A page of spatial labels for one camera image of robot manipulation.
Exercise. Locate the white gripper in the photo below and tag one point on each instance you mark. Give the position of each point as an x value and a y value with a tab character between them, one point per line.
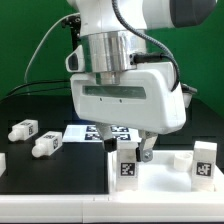
147	99

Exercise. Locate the white square table top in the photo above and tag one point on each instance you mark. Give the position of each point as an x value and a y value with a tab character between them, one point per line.
168	171

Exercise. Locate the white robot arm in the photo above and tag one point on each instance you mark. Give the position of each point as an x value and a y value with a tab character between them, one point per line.
114	40

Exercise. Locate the white left fence block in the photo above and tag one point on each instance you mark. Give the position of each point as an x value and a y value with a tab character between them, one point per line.
2	163

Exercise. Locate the white marker base plate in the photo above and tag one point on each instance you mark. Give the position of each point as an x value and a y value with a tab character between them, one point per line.
88	133

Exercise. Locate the white front fence rail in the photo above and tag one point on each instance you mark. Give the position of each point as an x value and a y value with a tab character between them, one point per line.
155	207

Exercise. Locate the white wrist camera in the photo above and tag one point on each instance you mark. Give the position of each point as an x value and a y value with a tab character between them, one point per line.
75	62

